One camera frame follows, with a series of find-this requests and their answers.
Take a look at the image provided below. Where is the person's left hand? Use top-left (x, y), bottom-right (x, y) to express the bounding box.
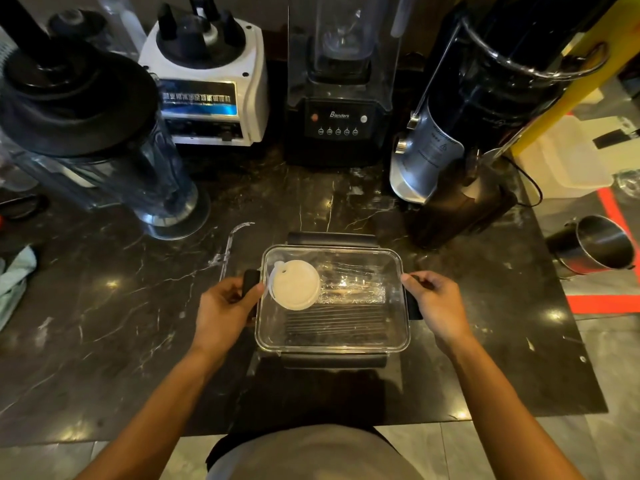
top-left (192, 276), bottom-right (267, 358)

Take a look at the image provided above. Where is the person's right hand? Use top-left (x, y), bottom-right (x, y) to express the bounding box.
top-left (400, 271), bottom-right (475, 353)

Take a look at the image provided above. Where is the clear container with black clips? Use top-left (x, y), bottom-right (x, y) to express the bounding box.
top-left (243, 232), bottom-right (424, 370)

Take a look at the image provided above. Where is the person's right forearm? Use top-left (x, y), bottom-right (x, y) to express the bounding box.
top-left (440, 335), bottom-right (586, 480)

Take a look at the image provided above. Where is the person's left forearm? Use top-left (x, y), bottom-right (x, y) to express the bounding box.
top-left (75, 340), bottom-right (236, 480)

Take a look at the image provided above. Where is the white round plastic lid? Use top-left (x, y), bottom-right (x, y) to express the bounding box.
top-left (268, 260), bottom-right (322, 311)

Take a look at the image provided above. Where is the clear plastic strip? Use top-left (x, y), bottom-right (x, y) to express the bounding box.
top-left (209, 222), bottom-right (256, 281)

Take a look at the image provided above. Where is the crinkled clear plastic wrapper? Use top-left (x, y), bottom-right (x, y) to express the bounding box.
top-left (319, 265), bottom-right (389, 304)

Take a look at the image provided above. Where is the black and silver juicer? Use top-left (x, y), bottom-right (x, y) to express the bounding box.
top-left (389, 0), bottom-right (609, 251)

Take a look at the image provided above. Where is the person's grey shirt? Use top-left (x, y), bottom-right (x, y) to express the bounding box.
top-left (206, 424), bottom-right (426, 480)

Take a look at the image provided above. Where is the stainless steel cup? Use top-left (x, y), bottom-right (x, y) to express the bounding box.
top-left (545, 215), bottom-right (636, 276)

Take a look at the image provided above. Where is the white plastic tub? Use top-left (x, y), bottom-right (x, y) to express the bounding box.
top-left (514, 115), bottom-right (614, 200)

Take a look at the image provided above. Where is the white blender base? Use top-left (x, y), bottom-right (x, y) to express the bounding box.
top-left (138, 0), bottom-right (270, 147)

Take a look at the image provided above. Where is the clear blender jar black lid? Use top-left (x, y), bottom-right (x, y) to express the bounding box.
top-left (0, 42), bottom-right (211, 241)

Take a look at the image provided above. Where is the pale green cloth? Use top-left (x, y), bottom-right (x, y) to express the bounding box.
top-left (0, 246), bottom-right (38, 331)

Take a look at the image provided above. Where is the clear drinking glass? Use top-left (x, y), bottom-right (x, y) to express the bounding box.
top-left (615, 168), bottom-right (640, 198)

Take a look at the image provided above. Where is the clear plastic jar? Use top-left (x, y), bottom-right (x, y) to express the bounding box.
top-left (96, 0), bottom-right (147, 61)

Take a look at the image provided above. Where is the black round lid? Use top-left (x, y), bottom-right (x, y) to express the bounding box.
top-left (47, 9), bottom-right (109, 46)

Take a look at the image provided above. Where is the black power cable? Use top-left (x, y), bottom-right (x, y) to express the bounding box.
top-left (500, 155), bottom-right (544, 208)

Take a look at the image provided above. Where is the black blender with clear enclosure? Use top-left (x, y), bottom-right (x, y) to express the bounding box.
top-left (285, 0), bottom-right (404, 166)

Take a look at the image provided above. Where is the yellow post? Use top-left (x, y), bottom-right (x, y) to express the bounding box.
top-left (510, 0), bottom-right (640, 156)

